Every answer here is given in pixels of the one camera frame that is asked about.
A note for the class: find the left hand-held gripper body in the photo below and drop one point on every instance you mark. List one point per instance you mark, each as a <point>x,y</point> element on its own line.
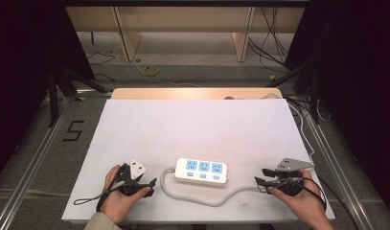
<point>132,187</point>

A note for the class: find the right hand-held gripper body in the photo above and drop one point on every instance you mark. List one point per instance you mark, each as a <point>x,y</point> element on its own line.
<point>290,183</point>

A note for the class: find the white power strip blue sockets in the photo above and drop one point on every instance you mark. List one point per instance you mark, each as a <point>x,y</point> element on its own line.
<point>200,175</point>

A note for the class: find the person's left hand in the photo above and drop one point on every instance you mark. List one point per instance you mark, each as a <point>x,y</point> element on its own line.
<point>114,204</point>

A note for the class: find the person's right hand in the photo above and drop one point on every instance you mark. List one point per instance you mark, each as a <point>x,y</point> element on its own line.
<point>307,202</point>

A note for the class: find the black metal stand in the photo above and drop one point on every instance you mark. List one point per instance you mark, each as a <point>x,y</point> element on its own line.
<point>53,99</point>
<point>314,96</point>

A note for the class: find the yellow tape roll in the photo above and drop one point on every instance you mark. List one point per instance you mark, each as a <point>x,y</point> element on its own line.
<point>150,71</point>

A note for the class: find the dark curtain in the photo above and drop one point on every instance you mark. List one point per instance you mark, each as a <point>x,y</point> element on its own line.
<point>23,80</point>
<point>362,96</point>

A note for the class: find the light wooden desk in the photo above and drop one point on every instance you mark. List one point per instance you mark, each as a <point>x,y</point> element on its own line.
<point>183,19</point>

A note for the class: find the metal floor rail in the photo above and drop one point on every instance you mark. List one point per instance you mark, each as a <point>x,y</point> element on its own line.
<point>33,166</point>
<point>336,166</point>

